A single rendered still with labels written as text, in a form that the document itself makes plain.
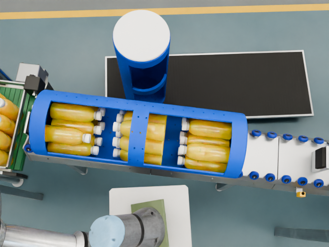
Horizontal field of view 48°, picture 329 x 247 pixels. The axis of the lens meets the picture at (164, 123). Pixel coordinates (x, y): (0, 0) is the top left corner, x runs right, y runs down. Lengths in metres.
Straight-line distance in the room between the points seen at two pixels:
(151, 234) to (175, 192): 0.25
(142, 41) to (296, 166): 0.95
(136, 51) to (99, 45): 1.23
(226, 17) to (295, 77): 0.75
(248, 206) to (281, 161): 0.94
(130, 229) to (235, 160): 0.51
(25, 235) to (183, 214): 0.60
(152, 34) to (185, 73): 0.93
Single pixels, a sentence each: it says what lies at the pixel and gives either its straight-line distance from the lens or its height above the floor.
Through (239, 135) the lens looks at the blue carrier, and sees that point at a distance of 1.49.
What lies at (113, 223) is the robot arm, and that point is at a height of 1.42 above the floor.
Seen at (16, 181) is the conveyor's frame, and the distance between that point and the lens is 2.74.
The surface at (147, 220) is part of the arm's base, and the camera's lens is 1.32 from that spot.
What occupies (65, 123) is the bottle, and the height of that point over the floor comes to 1.10.
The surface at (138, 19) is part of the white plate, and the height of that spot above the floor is 1.04.
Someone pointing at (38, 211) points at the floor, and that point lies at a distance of 2.77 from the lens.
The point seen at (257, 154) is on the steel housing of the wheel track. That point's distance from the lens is 1.81.
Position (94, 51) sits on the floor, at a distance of 2.98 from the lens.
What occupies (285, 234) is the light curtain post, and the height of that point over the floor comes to 0.21.
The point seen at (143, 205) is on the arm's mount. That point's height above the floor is 1.23.
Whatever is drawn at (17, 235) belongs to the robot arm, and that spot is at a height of 1.48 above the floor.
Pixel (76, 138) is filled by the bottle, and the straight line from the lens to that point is 1.57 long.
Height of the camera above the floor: 2.64
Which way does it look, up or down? 75 degrees down
